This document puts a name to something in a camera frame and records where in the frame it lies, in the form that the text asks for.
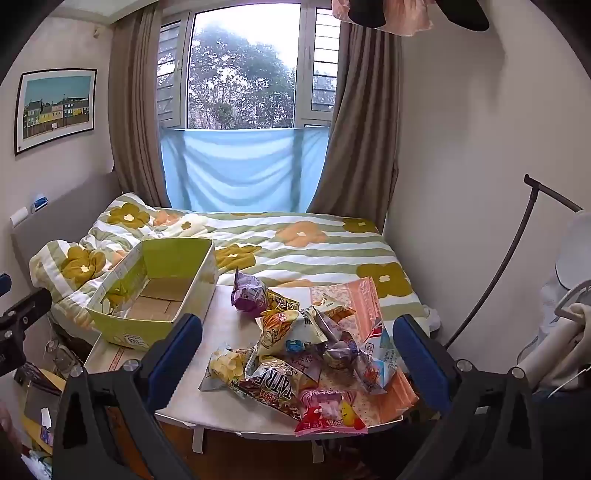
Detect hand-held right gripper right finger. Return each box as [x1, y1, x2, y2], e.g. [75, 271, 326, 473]
[392, 315, 543, 480]

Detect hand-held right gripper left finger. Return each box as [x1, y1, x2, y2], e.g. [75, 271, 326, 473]
[53, 313, 204, 480]

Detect red and blue snack packet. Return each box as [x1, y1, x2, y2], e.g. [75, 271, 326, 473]
[353, 351, 400, 395]

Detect yellow-green cardboard box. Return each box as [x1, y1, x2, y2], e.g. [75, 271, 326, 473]
[87, 237, 219, 352]

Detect white red-label snack packet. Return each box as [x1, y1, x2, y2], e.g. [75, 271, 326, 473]
[362, 320, 398, 365]

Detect pale yellow chips packet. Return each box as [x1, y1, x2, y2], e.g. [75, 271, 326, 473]
[198, 342, 254, 400]

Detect clear plastic bag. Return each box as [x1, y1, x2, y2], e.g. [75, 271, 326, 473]
[46, 339, 84, 377]

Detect peach floral cloth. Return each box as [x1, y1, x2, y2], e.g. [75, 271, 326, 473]
[272, 277, 419, 428]

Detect grey-purple snack packet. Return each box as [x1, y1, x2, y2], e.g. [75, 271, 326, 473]
[323, 323, 361, 370]

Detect purple snack packet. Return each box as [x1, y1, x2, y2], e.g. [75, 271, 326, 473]
[231, 268, 273, 319]

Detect brown snack packet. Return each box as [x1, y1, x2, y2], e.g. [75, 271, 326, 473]
[231, 357, 310, 421]

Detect pink and red candy packet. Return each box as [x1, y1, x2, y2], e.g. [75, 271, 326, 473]
[294, 388, 368, 437]

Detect grey bed headboard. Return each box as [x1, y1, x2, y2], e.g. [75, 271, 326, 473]
[11, 172, 123, 278]

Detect yellow and white snack packet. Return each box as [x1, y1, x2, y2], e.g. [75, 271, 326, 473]
[256, 308, 328, 356]

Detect gold snack packet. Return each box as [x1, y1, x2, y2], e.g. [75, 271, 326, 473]
[263, 288, 301, 319]

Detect striped floral blanket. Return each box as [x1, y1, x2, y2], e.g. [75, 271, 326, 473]
[30, 193, 430, 330]

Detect white hanging clothes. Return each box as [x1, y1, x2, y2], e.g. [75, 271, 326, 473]
[517, 212, 591, 402]

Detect black clothes rack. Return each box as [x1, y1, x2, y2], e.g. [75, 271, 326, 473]
[443, 174, 585, 349]

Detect framed picture of houses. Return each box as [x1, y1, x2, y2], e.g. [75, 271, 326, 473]
[14, 68, 98, 157]

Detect light blue window cloth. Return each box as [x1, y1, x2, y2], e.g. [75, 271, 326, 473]
[159, 127, 329, 214]

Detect window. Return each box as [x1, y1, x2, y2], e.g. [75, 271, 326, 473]
[157, 2, 345, 130]

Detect pink hanging garment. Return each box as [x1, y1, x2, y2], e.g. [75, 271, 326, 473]
[331, 0, 437, 37]

